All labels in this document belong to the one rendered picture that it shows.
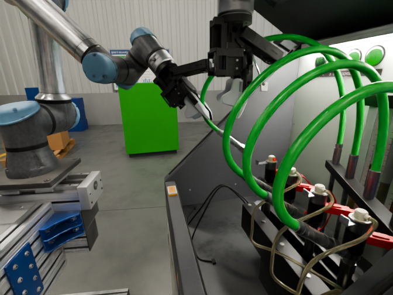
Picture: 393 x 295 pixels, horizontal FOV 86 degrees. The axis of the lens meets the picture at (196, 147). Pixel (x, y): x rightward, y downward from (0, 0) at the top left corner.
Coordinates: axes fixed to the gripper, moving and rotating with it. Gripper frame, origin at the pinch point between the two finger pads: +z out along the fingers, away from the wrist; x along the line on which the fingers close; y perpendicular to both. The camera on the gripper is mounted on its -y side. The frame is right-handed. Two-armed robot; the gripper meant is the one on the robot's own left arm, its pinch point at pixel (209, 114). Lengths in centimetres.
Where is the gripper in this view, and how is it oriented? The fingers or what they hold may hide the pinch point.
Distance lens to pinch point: 60.7
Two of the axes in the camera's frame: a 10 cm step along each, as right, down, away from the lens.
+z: 5.9, 7.9, -1.9
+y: -7.1, 6.1, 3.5
